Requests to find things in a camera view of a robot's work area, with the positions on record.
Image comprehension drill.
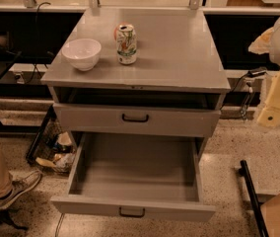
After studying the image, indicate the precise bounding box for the grey sneaker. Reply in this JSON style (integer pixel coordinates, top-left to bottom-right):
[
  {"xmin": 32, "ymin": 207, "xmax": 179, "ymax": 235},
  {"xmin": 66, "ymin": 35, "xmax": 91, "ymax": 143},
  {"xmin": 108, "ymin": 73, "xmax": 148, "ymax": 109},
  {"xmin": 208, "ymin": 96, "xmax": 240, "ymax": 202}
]
[{"xmin": 0, "ymin": 170, "xmax": 41, "ymax": 210}]

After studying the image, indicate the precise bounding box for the wire basket with trash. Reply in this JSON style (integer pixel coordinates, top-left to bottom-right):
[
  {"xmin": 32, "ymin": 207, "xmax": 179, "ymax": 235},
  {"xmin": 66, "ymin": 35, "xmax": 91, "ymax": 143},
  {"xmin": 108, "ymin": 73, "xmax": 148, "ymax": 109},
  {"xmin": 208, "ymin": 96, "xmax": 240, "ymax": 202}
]
[{"xmin": 26, "ymin": 107, "xmax": 75, "ymax": 174}]

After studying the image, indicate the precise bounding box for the grey drawer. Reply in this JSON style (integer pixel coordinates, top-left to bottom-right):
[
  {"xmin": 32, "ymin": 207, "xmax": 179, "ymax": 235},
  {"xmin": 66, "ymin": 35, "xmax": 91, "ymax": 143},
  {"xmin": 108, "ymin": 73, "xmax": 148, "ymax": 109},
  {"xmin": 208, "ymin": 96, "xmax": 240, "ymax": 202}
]
[
  {"xmin": 53, "ymin": 103, "xmax": 220, "ymax": 137},
  {"xmin": 51, "ymin": 133, "xmax": 216, "ymax": 221}
]

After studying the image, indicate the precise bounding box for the green white drink can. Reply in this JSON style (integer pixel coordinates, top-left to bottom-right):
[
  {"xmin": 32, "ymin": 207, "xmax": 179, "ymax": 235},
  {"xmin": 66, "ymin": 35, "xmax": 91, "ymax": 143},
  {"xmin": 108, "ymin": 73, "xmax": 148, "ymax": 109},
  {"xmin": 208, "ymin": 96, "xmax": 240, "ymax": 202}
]
[{"xmin": 114, "ymin": 23, "xmax": 137, "ymax": 65}]

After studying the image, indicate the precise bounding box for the black floor cable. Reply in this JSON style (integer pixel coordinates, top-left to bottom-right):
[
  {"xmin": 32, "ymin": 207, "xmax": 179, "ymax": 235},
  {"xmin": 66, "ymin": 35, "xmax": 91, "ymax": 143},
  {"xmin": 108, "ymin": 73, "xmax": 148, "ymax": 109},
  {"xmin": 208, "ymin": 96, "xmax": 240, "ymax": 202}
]
[{"xmin": 54, "ymin": 212, "xmax": 65, "ymax": 237}]

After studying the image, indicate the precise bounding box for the black metal bar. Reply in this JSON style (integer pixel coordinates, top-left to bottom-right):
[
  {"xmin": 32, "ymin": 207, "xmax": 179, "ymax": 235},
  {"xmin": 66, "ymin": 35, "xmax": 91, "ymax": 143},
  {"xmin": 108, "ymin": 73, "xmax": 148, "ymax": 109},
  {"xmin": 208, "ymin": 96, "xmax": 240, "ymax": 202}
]
[{"xmin": 239, "ymin": 160, "xmax": 269, "ymax": 237}]

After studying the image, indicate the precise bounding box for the grey top drawer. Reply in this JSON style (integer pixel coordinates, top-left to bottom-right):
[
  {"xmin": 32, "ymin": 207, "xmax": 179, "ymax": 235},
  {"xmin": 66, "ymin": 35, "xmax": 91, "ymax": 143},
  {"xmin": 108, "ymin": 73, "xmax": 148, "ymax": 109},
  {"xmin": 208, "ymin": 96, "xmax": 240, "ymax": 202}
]
[{"xmin": 53, "ymin": 103, "xmax": 220, "ymax": 137}]

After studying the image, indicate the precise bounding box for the grey metal drawer cabinet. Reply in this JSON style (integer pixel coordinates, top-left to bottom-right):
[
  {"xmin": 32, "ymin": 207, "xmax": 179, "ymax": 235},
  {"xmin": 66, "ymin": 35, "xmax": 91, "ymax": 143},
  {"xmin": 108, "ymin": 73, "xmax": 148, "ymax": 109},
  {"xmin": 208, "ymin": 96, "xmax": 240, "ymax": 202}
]
[{"xmin": 40, "ymin": 7, "xmax": 232, "ymax": 140}]

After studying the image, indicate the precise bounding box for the black power adapter with cable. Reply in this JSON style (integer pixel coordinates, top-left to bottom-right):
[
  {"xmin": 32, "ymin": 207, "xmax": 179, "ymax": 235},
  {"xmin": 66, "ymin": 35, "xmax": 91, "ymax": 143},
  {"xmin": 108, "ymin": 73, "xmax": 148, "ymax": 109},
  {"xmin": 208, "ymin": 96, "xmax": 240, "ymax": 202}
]
[{"xmin": 221, "ymin": 67, "xmax": 267, "ymax": 110}]

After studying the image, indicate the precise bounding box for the white ceramic bowl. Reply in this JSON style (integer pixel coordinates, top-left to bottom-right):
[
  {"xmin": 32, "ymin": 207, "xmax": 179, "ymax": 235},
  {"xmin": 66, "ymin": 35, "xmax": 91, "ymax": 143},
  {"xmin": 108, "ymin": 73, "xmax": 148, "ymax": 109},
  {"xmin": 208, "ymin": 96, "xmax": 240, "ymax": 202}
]
[{"xmin": 61, "ymin": 39, "xmax": 102, "ymax": 71}]

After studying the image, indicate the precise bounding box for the black chair base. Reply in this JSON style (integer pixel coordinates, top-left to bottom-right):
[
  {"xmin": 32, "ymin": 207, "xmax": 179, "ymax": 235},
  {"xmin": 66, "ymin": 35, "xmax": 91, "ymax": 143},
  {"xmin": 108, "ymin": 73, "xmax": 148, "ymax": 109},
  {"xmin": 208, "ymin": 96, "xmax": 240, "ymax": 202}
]
[{"xmin": 0, "ymin": 210, "xmax": 28, "ymax": 230}]

